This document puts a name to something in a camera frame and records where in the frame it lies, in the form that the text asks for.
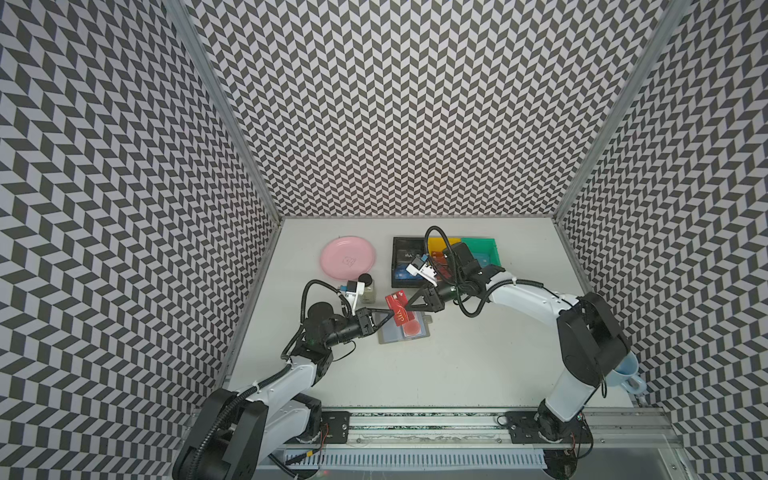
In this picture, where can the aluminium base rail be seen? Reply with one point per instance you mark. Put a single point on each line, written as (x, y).
(454, 438)

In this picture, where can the green bin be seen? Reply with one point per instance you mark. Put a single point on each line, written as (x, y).
(484, 250)

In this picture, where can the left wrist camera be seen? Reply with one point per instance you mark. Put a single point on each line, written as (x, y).
(354, 294)

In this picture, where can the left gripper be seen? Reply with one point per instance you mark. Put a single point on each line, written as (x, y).
(365, 320)

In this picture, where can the light blue mug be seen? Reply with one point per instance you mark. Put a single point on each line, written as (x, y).
(626, 375)

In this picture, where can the grey card holder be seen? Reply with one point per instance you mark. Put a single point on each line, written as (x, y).
(389, 333)

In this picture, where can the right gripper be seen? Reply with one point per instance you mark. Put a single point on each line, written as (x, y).
(434, 295)

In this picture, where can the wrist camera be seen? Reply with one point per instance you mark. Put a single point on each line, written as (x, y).
(354, 294)
(421, 267)

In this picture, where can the red VIP credit card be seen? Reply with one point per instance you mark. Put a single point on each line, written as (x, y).
(397, 303)

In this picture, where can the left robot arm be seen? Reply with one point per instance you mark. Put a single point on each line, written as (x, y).
(236, 430)

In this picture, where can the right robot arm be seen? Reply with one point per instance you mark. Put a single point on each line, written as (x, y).
(591, 340)

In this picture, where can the pink card in holder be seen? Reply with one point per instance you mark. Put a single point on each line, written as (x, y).
(414, 329)

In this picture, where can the yellow bin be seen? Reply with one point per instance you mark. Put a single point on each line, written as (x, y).
(436, 247)

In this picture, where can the black bin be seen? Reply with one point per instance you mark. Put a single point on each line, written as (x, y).
(404, 250)

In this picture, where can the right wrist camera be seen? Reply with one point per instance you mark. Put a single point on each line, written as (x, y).
(421, 267)

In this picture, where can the pink plate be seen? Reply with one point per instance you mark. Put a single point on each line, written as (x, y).
(346, 258)

